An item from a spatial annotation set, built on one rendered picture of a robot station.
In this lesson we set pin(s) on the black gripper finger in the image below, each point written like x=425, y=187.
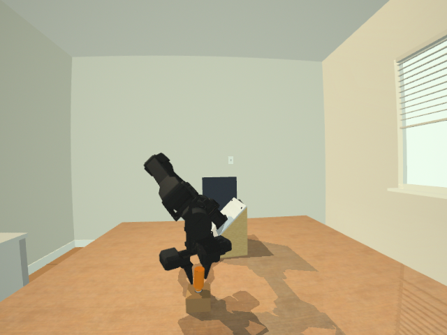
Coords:
x=207, y=270
x=188, y=270

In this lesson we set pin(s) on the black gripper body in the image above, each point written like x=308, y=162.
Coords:
x=171, y=259

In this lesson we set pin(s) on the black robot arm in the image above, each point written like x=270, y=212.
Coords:
x=197, y=210

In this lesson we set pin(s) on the translucent orange cylinder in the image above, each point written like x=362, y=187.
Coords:
x=198, y=280

